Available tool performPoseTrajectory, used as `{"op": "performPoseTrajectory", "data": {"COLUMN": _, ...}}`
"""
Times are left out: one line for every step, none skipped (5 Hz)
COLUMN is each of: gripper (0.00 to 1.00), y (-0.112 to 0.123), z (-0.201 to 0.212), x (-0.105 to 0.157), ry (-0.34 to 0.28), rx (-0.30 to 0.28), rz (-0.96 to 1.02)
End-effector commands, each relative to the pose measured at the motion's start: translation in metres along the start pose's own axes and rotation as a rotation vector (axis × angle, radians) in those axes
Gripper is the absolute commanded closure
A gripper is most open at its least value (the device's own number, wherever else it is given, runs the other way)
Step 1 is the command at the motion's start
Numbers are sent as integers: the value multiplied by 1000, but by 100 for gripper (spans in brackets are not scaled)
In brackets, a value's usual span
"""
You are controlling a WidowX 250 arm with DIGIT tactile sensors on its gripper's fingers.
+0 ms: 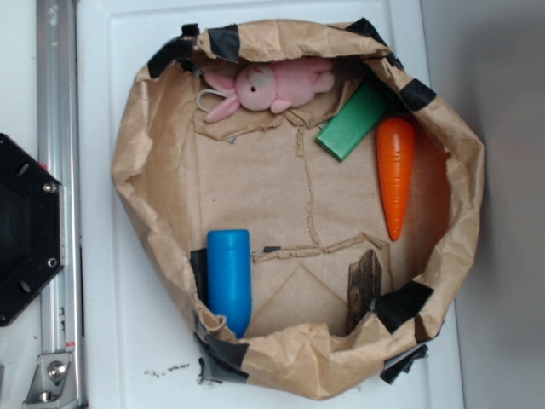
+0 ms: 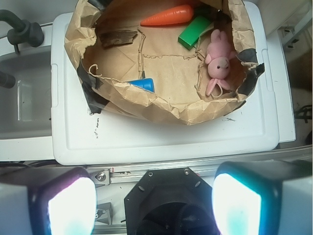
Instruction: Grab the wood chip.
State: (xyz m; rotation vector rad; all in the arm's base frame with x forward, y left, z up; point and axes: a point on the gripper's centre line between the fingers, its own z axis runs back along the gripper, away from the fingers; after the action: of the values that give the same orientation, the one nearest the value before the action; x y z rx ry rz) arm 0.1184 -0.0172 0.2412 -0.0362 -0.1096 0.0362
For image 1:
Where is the orange toy carrot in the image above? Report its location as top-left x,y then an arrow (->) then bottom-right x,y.
376,117 -> 415,241

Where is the metal corner bracket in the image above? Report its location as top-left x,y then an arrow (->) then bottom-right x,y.
22,352 -> 79,409

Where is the brown paper bag bin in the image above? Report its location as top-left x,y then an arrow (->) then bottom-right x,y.
112,20 -> 485,400

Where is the dark wood chip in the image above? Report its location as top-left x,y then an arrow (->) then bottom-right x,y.
347,250 -> 382,333

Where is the blue plastic cylinder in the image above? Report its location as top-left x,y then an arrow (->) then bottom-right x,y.
207,229 -> 252,338

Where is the aluminium extrusion rail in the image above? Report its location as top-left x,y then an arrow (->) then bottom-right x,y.
36,1 -> 88,408

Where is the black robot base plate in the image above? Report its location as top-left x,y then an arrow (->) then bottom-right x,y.
1,134 -> 63,327

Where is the pink plush bunny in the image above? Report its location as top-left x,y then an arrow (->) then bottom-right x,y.
204,57 -> 335,124

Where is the green wooden block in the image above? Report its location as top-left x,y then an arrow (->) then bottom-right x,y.
315,84 -> 387,162

